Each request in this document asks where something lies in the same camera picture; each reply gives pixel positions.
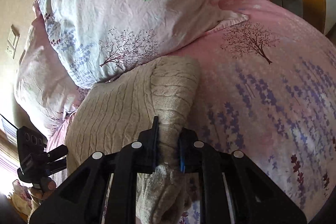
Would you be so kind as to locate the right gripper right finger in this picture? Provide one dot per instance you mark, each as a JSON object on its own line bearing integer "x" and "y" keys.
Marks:
{"x": 233, "y": 188}

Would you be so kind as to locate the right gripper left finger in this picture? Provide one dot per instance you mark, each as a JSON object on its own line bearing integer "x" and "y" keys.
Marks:
{"x": 103, "y": 188}

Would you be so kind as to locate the beige cable knit sweater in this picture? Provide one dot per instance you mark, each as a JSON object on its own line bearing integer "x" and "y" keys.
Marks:
{"x": 113, "y": 114}

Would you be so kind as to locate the person's left hand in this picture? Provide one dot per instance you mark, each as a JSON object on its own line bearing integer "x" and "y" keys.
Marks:
{"x": 38, "y": 195}

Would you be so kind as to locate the large pink floral pillow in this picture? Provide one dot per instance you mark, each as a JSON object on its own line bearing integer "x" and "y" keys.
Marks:
{"x": 44, "y": 89}

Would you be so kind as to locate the pink floral bed sheet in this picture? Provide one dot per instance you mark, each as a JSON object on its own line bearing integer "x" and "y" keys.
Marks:
{"x": 267, "y": 87}

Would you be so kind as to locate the white lavender print pillow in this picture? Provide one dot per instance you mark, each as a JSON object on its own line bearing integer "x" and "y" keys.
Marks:
{"x": 97, "y": 40}

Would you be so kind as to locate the white wall switch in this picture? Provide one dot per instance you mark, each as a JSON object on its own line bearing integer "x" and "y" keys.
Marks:
{"x": 12, "y": 41}

